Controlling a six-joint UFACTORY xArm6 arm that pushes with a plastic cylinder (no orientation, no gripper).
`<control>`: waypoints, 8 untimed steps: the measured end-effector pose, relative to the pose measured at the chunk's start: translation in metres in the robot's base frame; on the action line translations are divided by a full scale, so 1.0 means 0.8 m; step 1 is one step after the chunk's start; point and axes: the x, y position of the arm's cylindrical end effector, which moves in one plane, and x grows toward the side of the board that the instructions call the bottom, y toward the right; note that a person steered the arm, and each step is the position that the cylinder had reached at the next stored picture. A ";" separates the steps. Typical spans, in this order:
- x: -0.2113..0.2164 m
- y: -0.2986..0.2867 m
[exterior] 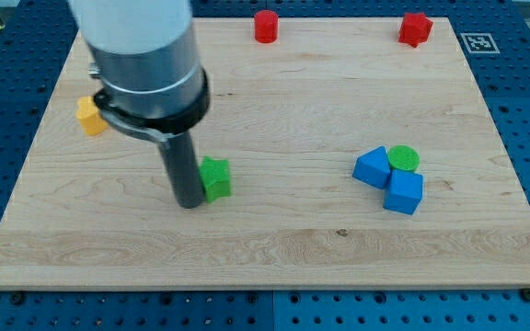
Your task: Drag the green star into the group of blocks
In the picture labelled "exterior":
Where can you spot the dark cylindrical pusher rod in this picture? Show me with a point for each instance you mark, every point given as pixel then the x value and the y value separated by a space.
pixel 179 158

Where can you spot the red star block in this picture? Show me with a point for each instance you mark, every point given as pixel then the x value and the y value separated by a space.
pixel 415 29

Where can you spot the red cylinder block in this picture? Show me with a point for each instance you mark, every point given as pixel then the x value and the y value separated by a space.
pixel 266 25

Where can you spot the green cylinder block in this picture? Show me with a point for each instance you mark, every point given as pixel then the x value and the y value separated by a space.
pixel 404 158

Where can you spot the fiducial marker tag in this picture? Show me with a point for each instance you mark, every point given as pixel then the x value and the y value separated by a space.
pixel 479 43

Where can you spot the black bolt left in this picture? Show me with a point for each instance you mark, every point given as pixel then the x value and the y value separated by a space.
pixel 17 298

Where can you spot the wooden board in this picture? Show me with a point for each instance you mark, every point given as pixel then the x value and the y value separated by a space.
pixel 291 117

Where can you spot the green star block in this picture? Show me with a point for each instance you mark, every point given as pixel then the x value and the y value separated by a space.
pixel 216 180

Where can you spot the black bolt right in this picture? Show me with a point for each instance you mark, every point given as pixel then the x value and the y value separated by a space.
pixel 525 294

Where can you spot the black bolt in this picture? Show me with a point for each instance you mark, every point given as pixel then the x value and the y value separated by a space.
pixel 525 294
pixel 17 298

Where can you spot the blue cube block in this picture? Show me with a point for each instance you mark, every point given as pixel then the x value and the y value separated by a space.
pixel 404 191

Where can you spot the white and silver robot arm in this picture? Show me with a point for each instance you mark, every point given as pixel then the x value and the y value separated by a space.
pixel 146 58

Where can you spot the blue triangular prism block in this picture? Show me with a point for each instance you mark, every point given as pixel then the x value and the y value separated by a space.
pixel 372 168

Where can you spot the yellow block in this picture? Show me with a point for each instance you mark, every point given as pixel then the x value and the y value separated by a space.
pixel 89 117

